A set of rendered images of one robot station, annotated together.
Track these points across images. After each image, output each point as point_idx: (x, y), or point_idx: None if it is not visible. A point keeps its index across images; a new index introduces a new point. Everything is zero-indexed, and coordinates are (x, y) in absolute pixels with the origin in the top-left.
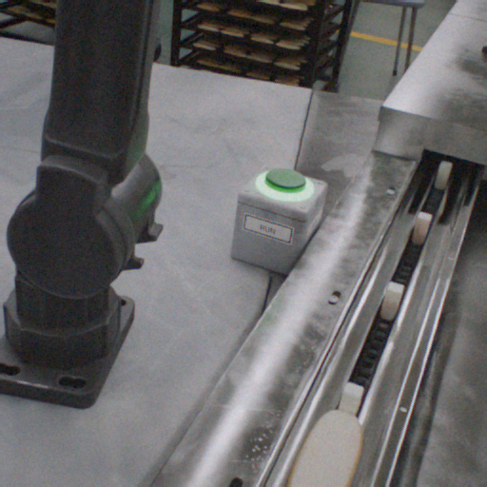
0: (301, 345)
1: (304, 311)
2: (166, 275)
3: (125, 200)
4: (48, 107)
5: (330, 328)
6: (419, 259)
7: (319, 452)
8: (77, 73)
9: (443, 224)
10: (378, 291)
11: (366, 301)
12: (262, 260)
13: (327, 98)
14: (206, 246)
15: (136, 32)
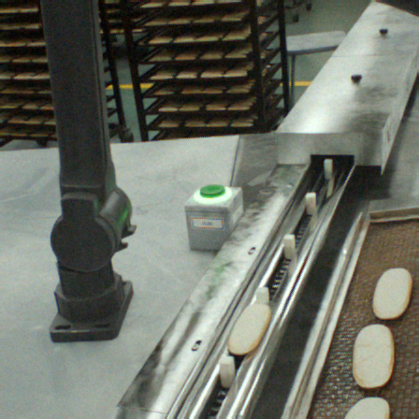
0: (232, 277)
1: (233, 261)
2: (150, 267)
3: (109, 210)
4: (60, 168)
5: (249, 266)
6: (310, 221)
7: (243, 322)
8: (71, 148)
9: (327, 198)
10: (281, 243)
11: (274, 251)
12: (209, 245)
13: (251, 138)
14: (174, 246)
15: (96, 121)
